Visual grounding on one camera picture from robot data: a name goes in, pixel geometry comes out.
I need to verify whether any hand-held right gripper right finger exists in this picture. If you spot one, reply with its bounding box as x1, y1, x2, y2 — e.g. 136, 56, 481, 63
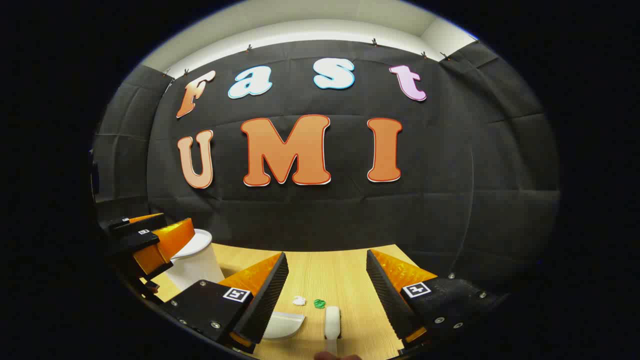
366, 249, 503, 348

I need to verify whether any small white broom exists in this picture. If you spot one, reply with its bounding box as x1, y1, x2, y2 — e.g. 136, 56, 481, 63
324, 306, 342, 358

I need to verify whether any white dustpan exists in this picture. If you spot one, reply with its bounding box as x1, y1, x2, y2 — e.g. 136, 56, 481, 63
262, 311, 306, 342

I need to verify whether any wooden desktop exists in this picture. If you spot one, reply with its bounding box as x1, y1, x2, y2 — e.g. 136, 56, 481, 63
142, 243, 438, 360

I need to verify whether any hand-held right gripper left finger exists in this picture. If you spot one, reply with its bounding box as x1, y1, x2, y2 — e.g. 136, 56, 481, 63
162, 252, 290, 353

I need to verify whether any white ribbed garbage bin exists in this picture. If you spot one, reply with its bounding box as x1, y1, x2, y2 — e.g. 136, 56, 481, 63
165, 229, 226, 292

